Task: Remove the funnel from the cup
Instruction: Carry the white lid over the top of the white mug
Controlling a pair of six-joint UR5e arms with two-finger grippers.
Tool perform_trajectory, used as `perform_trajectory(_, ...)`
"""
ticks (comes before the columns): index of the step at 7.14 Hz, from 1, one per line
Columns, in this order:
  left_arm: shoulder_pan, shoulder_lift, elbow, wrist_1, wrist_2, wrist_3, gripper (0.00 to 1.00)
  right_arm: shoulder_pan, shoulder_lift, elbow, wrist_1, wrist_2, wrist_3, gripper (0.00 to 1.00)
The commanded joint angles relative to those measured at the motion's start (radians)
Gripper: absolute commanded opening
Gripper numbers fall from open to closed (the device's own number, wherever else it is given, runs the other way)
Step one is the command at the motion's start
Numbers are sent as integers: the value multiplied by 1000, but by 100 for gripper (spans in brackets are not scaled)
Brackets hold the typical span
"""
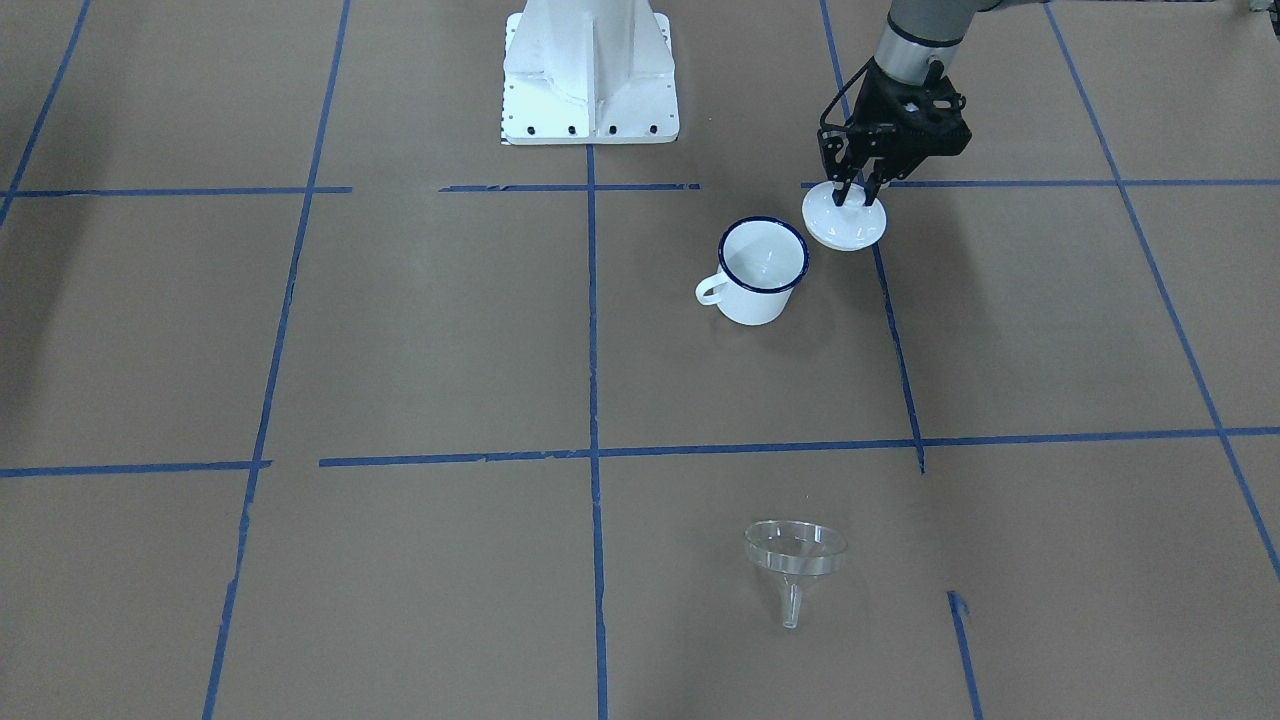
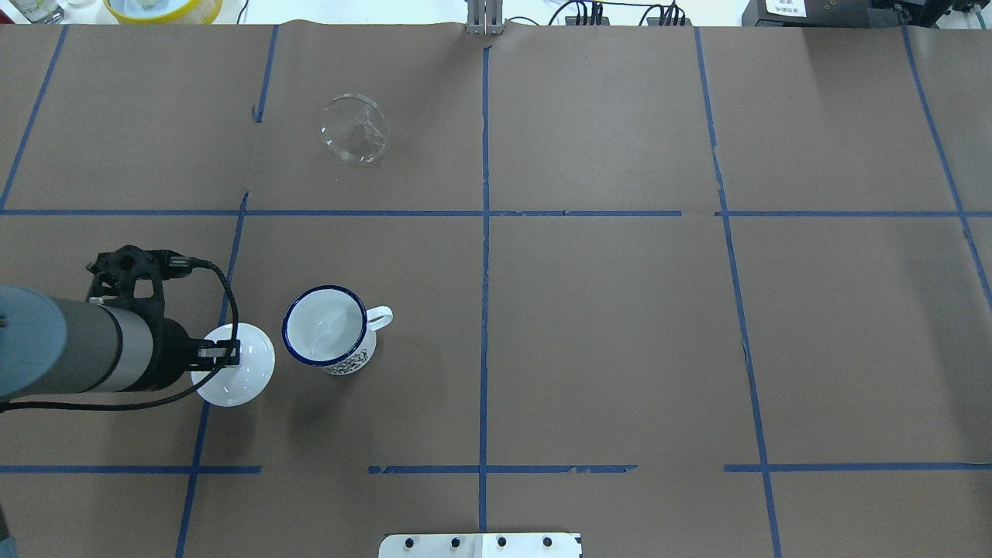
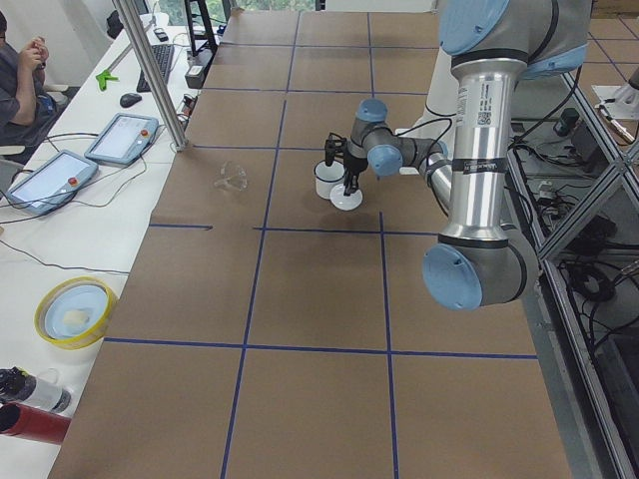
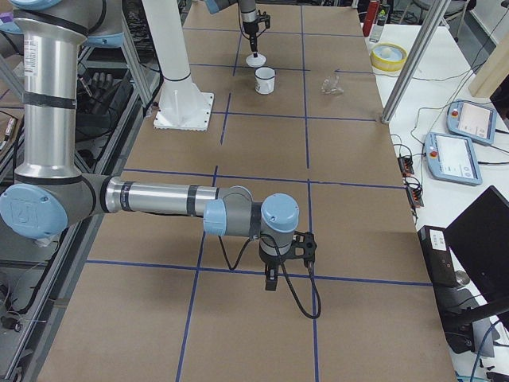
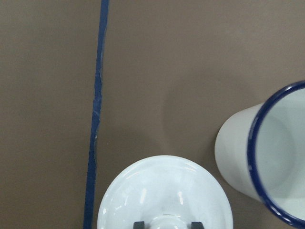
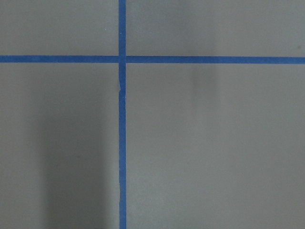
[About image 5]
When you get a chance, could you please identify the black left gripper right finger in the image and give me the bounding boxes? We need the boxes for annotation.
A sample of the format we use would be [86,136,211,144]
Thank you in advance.
[191,221,203,229]

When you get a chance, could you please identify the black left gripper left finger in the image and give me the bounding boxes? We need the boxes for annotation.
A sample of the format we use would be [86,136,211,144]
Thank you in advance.
[133,221,145,229]

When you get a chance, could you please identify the white ceramic lid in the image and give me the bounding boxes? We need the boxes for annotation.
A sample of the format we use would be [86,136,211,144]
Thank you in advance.
[97,156,234,229]

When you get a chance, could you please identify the white enamel mug blue rim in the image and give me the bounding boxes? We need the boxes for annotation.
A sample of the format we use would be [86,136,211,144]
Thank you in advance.
[214,81,305,229]

